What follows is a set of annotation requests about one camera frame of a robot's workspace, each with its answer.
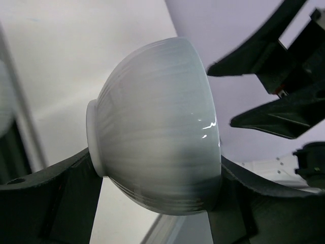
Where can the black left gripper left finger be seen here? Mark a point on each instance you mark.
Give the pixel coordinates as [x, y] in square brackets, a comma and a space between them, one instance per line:
[54, 205]

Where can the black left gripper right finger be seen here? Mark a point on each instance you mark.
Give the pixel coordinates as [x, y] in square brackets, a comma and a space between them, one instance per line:
[252, 209]

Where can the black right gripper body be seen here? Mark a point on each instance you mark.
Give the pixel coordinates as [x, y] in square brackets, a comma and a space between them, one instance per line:
[288, 69]

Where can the black wire dish rack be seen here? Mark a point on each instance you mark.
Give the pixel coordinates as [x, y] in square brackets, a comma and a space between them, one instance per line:
[17, 163]

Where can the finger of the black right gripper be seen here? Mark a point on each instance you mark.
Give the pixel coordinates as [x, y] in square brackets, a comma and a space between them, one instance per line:
[252, 53]
[288, 117]

